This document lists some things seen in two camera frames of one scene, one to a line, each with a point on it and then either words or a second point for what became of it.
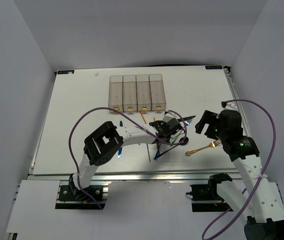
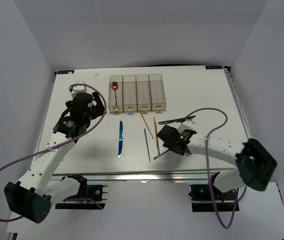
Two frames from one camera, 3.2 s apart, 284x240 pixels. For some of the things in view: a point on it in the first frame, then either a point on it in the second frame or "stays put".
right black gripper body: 213,131 to 167,145
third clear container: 144,101 stays put
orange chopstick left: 142,115 stays put
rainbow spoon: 157,152 to 114,86
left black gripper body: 160,124 to 97,110
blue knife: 119,153 stays put
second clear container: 129,94 stays put
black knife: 187,120 stays put
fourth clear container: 158,102 stays put
